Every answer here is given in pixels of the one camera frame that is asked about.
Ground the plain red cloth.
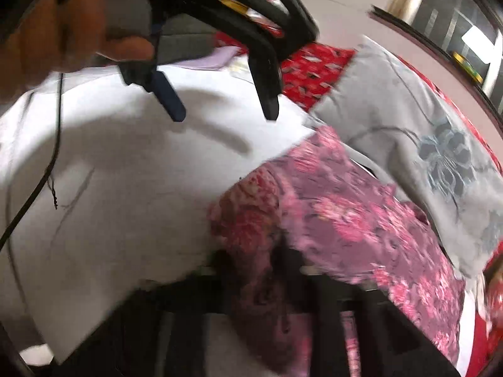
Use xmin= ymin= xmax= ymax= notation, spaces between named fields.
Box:
xmin=460 ymin=259 xmax=503 ymax=377

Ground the white quilted bed cover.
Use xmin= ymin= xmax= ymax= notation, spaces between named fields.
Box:
xmin=0 ymin=61 xmax=394 ymax=366

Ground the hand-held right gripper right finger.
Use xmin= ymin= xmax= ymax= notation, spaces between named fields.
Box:
xmin=275 ymin=243 xmax=461 ymax=377

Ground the thin black cable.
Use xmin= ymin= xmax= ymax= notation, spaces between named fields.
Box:
xmin=0 ymin=71 xmax=64 ymax=250

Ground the lavender paper sheet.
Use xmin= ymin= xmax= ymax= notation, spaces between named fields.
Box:
xmin=189 ymin=47 xmax=240 ymax=72

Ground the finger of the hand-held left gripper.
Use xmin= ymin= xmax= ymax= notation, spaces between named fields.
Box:
xmin=247 ymin=48 xmax=284 ymax=122
xmin=118 ymin=61 xmax=186 ymax=123

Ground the red floral blanket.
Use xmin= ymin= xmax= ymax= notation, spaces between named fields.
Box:
xmin=214 ymin=31 xmax=503 ymax=166

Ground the purple floral shirt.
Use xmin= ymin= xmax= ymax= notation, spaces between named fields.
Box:
xmin=206 ymin=126 xmax=466 ymax=377

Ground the person's left hand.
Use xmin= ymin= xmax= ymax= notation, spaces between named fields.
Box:
xmin=0 ymin=0 xmax=156 ymax=92

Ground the grey floral pillow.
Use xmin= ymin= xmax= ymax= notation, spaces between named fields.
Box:
xmin=310 ymin=35 xmax=503 ymax=279

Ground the dark window frame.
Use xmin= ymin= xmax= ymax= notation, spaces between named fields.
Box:
xmin=367 ymin=0 xmax=503 ymax=116

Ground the dark green jacket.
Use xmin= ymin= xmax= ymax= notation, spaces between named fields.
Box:
xmin=157 ymin=21 xmax=221 ymax=65

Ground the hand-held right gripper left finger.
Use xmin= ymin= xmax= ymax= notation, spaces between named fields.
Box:
xmin=51 ymin=251 xmax=245 ymax=377

